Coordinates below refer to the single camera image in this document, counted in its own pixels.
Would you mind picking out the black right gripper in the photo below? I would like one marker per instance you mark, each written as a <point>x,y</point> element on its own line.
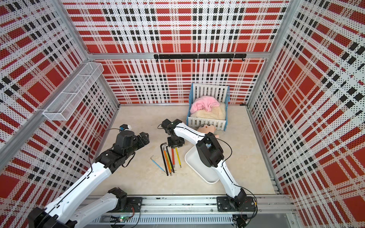
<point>172,145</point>

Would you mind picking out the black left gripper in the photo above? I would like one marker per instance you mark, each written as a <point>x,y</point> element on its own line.
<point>145,139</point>

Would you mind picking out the red hex key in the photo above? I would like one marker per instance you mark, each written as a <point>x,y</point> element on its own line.
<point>173,157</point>

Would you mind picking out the yellow hex key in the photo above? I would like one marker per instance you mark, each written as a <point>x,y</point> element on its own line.
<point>178,157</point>

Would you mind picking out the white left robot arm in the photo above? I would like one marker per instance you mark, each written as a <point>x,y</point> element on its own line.
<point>65,211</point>

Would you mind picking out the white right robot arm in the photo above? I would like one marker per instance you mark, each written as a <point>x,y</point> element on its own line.
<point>211,156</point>

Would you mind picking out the long black hex key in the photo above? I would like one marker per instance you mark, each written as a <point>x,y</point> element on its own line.
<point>163,156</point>

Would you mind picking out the white plastic storage tray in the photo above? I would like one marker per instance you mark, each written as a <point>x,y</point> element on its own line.
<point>193,160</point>

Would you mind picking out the orange hex key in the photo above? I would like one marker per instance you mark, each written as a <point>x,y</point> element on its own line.
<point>167,162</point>

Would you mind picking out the light blue hex key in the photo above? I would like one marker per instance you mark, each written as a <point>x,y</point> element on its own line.
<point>162,169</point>

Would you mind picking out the small plush doll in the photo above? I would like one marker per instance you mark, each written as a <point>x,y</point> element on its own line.
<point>206,129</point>

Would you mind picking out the blue white toy crib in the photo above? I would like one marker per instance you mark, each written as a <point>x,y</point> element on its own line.
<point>220,92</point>

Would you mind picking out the pink towel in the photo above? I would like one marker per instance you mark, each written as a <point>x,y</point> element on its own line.
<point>206,103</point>

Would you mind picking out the cream fluffy blanket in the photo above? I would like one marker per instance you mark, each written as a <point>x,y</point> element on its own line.
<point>217,113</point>

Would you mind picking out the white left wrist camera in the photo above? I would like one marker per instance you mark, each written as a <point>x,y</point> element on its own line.
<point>124,127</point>

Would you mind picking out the white wire mesh shelf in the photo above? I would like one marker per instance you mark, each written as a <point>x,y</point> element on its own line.
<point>65,104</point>

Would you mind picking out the black hook rail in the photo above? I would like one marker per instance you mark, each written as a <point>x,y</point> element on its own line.
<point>199,56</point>

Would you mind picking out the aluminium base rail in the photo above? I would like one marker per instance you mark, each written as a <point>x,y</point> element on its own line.
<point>262,211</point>

